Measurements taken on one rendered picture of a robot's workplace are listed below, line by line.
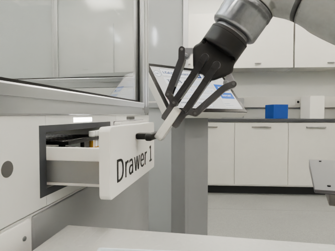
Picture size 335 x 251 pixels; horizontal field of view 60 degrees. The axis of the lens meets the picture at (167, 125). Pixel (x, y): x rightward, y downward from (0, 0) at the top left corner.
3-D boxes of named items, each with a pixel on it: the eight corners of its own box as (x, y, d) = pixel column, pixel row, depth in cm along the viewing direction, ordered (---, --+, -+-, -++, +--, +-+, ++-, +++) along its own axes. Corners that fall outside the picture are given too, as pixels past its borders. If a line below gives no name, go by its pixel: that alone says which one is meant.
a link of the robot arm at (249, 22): (228, 2, 57) (211, 28, 58) (230, -19, 48) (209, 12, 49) (267, 27, 56) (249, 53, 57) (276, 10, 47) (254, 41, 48)
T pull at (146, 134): (159, 138, 60) (159, 131, 60) (150, 141, 53) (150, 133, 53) (142, 137, 61) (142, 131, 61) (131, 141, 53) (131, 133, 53)
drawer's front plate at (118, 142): (154, 167, 71) (154, 122, 71) (110, 201, 43) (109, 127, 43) (147, 166, 72) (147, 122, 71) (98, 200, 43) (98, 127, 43)
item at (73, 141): (107, 137, 67) (107, 134, 67) (68, 145, 50) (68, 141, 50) (99, 137, 68) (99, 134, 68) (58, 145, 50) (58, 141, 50)
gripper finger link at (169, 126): (180, 108, 57) (183, 111, 57) (160, 137, 58) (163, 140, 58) (177, 108, 54) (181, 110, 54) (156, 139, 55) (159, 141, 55)
